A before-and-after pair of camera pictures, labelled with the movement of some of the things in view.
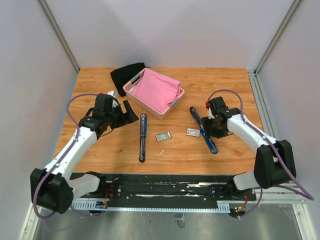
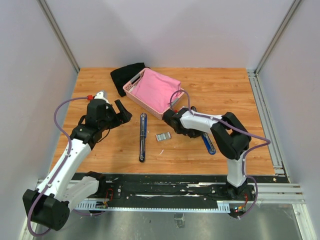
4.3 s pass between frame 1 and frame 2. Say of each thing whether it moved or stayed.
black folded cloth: stayed
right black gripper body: moved
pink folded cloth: stayed
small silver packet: stayed
